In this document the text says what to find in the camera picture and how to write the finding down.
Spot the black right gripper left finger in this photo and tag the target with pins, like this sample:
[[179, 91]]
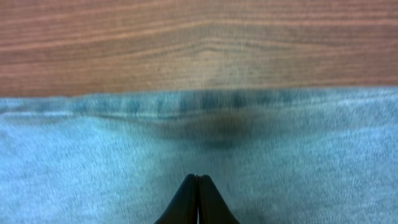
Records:
[[182, 209]]

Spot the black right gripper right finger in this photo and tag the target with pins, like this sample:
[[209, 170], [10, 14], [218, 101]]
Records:
[[212, 209]]

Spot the light blue denim jeans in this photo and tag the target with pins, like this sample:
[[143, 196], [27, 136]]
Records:
[[276, 156]]

